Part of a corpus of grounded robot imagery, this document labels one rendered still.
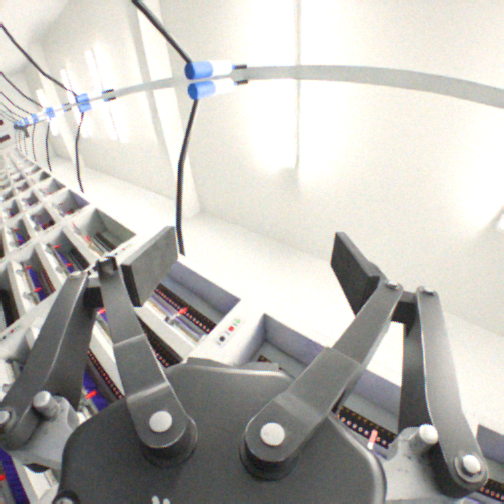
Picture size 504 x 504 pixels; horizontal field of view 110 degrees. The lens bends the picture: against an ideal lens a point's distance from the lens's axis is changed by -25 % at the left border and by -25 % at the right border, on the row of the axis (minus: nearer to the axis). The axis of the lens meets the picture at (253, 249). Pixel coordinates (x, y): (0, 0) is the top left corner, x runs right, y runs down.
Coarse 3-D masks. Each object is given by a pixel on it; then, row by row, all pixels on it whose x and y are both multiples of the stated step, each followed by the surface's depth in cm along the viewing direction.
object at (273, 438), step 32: (384, 288) 11; (384, 320) 9; (352, 352) 8; (320, 384) 6; (352, 384) 7; (256, 416) 5; (288, 416) 5; (320, 416) 5; (256, 448) 4; (288, 448) 4
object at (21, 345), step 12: (132, 240) 112; (144, 240) 111; (132, 252) 106; (96, 276) 94; (60, 288) 89; (36, 312) 80; (48, 312) 80; (12, 324) 75; (24, 324) 75; (0, 336) 70; (12, 336) 71; (24, 336) 73; (12, 348) 70; (24, 348) 74
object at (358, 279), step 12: (336, 240) 18; (348, 240) 16; (336, 252) 18; (348, 252) 15; (360, 252) 14; (336, 264) 17; (348, 264) 15; (360, 264) 13; (336, 276) 17; (348, 276) 15; (360, 276) 13; (372, 276) 12; (348, 288) 15; (360, 288) 13; (372, 288) 12; (348, 300) 14; (360, 300) 13
